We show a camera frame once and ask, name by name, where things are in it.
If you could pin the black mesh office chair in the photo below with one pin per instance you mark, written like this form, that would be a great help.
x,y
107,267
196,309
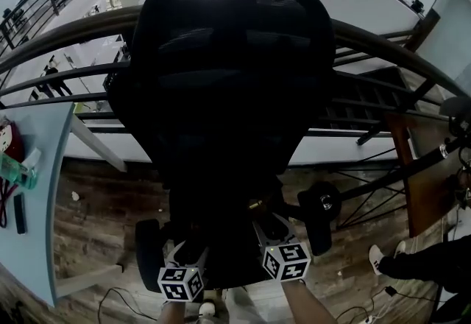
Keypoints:
x,y
232,76

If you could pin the grey hanging bag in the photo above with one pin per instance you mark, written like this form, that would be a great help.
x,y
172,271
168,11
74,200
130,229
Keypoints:
x,y
456,107

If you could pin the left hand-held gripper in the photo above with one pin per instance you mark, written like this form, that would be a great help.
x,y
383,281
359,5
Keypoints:
x,y
180,284

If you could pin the white power strip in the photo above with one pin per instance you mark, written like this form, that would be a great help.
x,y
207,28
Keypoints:
x,y
372,319

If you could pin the light blue table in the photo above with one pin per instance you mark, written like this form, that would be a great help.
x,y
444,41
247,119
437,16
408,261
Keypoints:
x,y
44,168

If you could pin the wooden hairpin leg table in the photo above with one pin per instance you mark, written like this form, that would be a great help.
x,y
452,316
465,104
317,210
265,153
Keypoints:
x,y
430,186

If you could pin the black power adapter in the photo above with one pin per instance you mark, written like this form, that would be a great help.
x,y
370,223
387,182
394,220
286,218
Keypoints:
x,y
390,291

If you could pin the black curved balcony railing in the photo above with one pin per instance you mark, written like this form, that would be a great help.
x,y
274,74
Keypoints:
x,y
55,43

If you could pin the person's right forearm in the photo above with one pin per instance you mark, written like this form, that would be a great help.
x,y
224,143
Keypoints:
x,y
305,304

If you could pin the black coat rack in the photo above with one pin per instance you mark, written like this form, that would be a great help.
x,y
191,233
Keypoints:
x,y
312,193

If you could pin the teal water bottle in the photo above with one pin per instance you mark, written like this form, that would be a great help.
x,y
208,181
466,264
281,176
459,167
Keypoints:
x,y
14,169

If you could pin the person's left forearm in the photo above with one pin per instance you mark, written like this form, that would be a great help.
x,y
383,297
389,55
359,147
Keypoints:
x,y
173,313

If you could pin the white paper scrap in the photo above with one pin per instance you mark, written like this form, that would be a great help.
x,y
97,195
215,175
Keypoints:
x,y
75,196

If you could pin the crumpled white packet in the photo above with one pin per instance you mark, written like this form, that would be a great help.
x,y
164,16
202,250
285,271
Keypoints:
x,y
32,157

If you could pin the black smartphone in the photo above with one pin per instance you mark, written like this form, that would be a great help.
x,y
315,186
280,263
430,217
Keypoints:
x,y
20,214

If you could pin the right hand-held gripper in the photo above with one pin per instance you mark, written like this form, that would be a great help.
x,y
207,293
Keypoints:
x,y
290,260

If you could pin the person's legs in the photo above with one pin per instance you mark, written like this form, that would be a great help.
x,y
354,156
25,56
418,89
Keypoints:
x,y
239,309

